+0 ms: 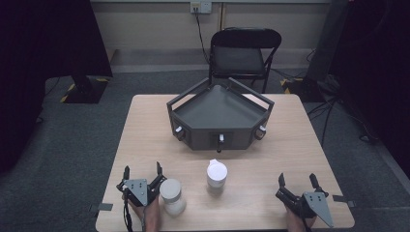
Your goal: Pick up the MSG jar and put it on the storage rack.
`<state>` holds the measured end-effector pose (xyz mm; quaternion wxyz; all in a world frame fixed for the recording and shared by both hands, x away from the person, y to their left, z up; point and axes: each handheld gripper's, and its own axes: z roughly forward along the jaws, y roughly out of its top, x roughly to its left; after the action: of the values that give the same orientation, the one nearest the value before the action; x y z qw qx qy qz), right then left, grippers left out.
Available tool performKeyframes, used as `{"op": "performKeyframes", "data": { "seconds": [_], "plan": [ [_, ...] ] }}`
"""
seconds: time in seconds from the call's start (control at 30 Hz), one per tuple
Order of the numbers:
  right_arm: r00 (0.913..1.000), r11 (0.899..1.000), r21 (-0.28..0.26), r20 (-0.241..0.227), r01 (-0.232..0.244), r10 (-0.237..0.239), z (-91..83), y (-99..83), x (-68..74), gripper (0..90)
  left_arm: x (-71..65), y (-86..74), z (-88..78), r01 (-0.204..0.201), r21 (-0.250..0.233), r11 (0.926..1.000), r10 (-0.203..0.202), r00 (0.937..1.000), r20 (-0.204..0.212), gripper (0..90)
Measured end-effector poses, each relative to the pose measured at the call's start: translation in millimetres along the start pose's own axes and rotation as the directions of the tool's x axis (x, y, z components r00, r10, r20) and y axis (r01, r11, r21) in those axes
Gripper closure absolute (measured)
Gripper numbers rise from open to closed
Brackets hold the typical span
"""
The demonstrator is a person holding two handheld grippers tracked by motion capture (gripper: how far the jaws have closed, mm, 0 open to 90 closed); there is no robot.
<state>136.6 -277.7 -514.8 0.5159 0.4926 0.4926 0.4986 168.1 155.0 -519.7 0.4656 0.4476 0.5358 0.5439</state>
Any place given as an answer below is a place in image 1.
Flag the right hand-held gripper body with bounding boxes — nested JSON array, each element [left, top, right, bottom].
[[275, 187, 335, 228]]

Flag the orange wall pipe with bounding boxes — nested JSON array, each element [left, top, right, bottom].
[[220, 2, 227, 31]]

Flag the grey upright panel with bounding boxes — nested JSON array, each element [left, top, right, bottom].
[[305, 0, 352, 83]]

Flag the person's right hand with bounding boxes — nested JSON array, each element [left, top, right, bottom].
[[284, 207, 317, 232]]

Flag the black folding chair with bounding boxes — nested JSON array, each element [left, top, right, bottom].
[[208, 27, 283, 95]]

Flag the black stand base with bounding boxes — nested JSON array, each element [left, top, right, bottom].
[[279, 76, 328, 103], [59, 75, 110, 104]]

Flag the white wall socket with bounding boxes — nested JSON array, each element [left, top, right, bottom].
[[190, 1, 213, 15]]

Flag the grey tape strip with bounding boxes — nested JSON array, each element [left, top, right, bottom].
[[89, 202, 114, 214], [332, 194, 357, 209]]

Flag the dark grey corner rack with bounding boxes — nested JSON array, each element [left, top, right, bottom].
[[165, 76, 276, 154]]

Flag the clear jar with white powder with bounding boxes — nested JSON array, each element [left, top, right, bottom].
[[159, 178, 188, 217]]

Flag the black power cable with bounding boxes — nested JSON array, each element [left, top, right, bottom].
[[192, 7, 211, 65]]

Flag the left hand-held gripper black cable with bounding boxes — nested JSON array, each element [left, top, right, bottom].
[[123, 198, 133, 232]]

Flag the person's left hand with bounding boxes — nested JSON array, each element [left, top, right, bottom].
[[121, 194, 161, 232]]

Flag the black curtain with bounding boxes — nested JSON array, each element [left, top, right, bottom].
[[330, 0, 410, 180], [0, 0, 114, 175]]

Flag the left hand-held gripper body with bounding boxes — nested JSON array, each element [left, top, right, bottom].
[[124, 178, 159, 208]]

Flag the black floor cables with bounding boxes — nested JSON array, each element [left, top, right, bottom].
[[304, 93, 380, 148]]

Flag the white lidded seasoning jar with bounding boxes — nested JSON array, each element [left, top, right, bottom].
[[206, 159, 228, 195]]

